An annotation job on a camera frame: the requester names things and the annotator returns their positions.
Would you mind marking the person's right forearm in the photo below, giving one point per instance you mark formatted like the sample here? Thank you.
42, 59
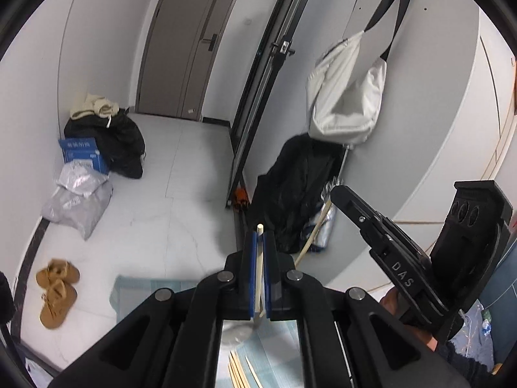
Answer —
464, 367

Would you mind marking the black sliding door frame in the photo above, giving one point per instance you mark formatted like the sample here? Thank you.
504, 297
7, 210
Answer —
258, 89

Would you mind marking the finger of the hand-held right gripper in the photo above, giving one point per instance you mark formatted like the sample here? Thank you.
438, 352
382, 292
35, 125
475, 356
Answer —
363, 214

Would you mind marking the pale wooden chopstick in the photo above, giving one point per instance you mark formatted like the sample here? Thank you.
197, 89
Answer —
259, 258
315, 232

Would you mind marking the dark cloth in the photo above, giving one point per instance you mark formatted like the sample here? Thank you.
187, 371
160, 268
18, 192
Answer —
6, 297

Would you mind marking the blue cardboard box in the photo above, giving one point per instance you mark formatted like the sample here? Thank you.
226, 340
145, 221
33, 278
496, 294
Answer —
80, 153

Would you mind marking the black bag on floor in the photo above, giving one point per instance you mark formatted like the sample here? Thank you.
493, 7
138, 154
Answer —
121, 145

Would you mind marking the bunch of wooden chopsticks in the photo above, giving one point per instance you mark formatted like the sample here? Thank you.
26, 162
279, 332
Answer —
238, 372

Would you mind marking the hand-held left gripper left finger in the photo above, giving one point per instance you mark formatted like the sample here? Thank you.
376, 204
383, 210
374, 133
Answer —
252, 275

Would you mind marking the black hanging coat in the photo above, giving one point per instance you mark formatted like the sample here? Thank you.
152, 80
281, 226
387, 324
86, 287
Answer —
291, 186

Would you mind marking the orange and black tool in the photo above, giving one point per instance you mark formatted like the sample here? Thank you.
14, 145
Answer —
240, 198

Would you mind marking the teal checked tablecloth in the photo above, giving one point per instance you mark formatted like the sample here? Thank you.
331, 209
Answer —
133, 291

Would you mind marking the brown shoe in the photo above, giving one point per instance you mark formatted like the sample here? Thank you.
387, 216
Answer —
58, 273
56, 305

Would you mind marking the clear plastic bag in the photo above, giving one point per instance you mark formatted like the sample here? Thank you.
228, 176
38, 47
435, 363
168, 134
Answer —
478, 331

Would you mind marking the grey door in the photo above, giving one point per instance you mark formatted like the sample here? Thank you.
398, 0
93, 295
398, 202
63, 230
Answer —
181, 48

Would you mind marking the grey plastic parcel bag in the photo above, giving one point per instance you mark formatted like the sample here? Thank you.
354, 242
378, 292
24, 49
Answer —
80, 178
76, 210

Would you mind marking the person's right hand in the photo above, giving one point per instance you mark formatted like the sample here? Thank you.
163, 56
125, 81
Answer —
389, 302

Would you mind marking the beige cloth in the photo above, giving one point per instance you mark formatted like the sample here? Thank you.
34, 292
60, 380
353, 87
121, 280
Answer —
93, 107

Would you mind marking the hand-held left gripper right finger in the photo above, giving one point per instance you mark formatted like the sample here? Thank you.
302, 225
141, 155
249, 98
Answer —
268, 279

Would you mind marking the metal door latch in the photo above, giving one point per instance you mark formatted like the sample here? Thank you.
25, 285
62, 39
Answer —
282, 47

